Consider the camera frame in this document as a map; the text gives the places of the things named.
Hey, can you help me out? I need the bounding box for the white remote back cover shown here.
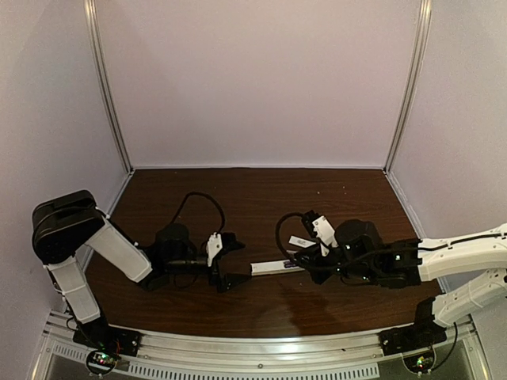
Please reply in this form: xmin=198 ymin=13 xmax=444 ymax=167
xmin=288 ymin=235 xmax=318 ymax=249

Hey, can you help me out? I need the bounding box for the white remote control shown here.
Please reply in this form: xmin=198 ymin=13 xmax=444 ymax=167
xmin=250 ymin=260 xmax=303 ymax=276

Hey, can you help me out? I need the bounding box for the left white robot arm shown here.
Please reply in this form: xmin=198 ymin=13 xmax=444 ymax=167
xmin=32 ymin=190 xmax=251 ymax=327

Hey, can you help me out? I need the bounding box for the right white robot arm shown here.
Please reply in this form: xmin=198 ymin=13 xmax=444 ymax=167
xmin=289 ymin=217 xmax=506 ymax=328

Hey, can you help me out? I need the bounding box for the left black cable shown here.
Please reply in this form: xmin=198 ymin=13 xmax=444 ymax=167
xmin=134 ymin=192 xmax=225 ymax=254

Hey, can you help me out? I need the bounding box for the black cable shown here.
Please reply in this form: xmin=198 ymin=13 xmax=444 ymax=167
xmin=134 ymin=192 xmax=225 ymax=254
xmin=275 ymin=212 xmax=421 ymax=274

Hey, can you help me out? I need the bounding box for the right black cable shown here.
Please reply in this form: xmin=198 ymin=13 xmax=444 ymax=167
xmin=275 ymin=212 xmax=421 ymax=274

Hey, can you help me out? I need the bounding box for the front aluminium rail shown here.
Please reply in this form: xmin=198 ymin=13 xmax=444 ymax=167
xmin=28 ymin=312 xmax=493 ymax=379

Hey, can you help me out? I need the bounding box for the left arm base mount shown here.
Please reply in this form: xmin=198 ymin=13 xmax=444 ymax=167
xmin=72 ymin=327 xmax=142 ymax=378

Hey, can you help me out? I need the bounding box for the left aluminium frame post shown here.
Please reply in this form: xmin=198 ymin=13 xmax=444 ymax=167
xmin=83 ymin=0 xmax=134 ymax=174

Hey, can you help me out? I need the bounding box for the aluminium frame post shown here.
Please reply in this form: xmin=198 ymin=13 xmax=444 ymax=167
xmin=383 ymin=0 xmax=433 ymax=175
xmin=83 ymin=0 xmax=134 ymax=174

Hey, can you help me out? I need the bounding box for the right aluminium frame post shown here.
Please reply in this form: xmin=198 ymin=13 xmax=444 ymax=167
xmin=383 ymin=0 xmax=433 ymax=175

